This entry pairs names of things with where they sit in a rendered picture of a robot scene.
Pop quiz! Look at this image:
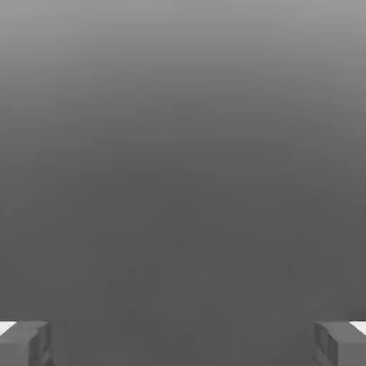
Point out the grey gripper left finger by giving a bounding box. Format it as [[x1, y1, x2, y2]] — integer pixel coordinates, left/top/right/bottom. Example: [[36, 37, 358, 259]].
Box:
[[0, 320, 54, 366]]

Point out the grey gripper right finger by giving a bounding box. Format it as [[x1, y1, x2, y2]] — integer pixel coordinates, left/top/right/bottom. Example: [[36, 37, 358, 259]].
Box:
[[313, 320, 366, 366]]

